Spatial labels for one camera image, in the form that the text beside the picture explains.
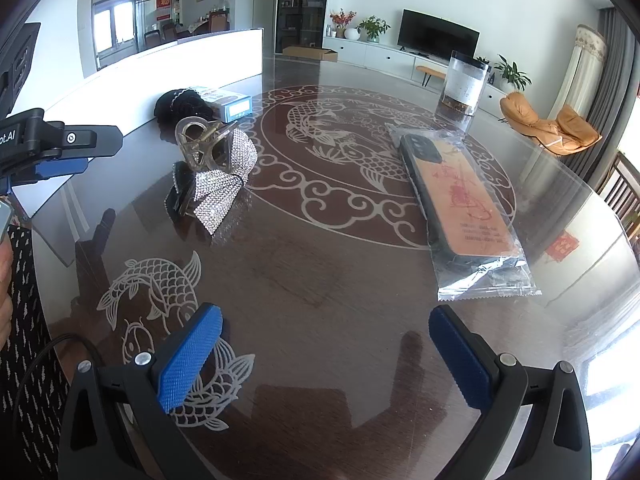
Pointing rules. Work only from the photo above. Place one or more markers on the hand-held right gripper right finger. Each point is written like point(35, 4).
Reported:
point(462, 360)

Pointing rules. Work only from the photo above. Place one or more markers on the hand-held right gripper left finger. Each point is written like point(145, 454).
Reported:
point(190, 360)

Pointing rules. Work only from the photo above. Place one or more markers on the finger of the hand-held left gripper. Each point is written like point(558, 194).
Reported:
point(55, 167)
point(95, 140)

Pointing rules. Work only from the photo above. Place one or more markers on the black sock bundle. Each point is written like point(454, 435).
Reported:
point(172, 107)

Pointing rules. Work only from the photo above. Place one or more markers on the small shiny packet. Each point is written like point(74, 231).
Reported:
point(220, 195)

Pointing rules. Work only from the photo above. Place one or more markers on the blue and white carton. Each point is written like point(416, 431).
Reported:
point(235, 107)

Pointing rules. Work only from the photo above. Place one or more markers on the person's left forearm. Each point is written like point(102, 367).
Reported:
point(4, 290)

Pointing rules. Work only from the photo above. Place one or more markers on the brown patterned desktop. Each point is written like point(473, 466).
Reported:
point(320, 270)

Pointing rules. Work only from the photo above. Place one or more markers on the black patterned clothing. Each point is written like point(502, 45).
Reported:
point(30, 310)

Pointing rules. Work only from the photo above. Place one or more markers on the red door poster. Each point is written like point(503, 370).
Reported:
point(164, 7)

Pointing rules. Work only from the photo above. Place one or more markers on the bagged orange phone case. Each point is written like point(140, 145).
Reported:
point(465, 200)

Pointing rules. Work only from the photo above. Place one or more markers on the dining table with chairs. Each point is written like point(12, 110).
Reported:
point(215, 22)

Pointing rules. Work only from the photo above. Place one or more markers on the cardboard box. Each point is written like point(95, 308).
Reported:
point(307, 52)

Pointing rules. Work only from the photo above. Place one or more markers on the wooden slatted chair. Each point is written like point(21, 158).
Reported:
point(622, 190)

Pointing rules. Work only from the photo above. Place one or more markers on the dark glass display cabinet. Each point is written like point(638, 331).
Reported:
point(302, 5)

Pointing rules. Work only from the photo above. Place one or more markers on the orange lounge chair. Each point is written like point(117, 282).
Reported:
point(520, 110)

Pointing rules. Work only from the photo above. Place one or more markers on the clear cylinder container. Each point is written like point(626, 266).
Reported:
point(462, 85)

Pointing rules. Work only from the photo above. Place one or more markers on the red flower arrangement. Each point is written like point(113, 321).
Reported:
point(342, 17)

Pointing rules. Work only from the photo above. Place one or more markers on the white round vase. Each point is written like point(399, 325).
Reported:
point(351, 34)

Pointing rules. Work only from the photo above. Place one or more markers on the wooden bench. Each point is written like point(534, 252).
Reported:
point(430, 71)

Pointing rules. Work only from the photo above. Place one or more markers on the large leafy potted plant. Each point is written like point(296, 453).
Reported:
point(510, 72)

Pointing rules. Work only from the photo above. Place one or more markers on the white television cabinet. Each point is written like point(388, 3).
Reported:
point(380, 55)

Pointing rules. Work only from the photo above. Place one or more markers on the small potted plant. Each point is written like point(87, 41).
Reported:
point(482, 62)

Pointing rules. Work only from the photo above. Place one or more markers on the bushy green potted plant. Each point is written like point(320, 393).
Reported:
point(372, 27)

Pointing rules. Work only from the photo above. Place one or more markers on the grey curtain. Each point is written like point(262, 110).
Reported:
point(615, 90)

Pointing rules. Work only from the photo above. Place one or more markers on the covered standing air conditioner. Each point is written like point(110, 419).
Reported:
point(580, 70)

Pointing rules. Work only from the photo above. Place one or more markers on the black television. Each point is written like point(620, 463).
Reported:
point(437, 32)

